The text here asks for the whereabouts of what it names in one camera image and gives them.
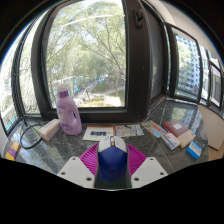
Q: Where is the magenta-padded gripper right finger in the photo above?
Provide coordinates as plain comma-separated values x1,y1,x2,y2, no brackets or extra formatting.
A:
124,143,169,190

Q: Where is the white and orange carton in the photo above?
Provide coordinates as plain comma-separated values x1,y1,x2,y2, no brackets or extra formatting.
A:
37,118,62,142

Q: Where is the beige book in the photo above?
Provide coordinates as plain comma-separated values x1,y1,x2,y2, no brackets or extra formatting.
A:
178,129,197,149

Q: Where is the red hardcover book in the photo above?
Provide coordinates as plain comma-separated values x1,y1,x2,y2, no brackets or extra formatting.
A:
162,119,191,138

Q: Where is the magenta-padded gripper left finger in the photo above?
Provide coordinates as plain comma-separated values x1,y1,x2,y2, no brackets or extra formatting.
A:
57,142,101,190

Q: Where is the white and blue small box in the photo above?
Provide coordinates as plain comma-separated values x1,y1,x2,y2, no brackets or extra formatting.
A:
161,132,182,151

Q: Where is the black cable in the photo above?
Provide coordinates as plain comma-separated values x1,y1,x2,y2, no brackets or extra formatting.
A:
19,118,44,150

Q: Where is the blue and white computer mouse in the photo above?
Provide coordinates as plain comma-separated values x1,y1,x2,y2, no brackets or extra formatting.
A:
96,135,129,183

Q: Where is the teal and orange booklet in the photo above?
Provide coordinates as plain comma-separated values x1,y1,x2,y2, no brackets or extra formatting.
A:
141,119,168,139

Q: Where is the yellow and purple box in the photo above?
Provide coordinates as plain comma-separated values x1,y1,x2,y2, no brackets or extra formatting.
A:
5,140,22,162

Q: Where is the pale printed leaflet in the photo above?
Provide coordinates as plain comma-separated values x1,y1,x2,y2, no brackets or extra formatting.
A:
114,123,145,138

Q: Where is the purple detergent bottle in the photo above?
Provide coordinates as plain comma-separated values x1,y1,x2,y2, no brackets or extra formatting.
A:
55,83,83,136

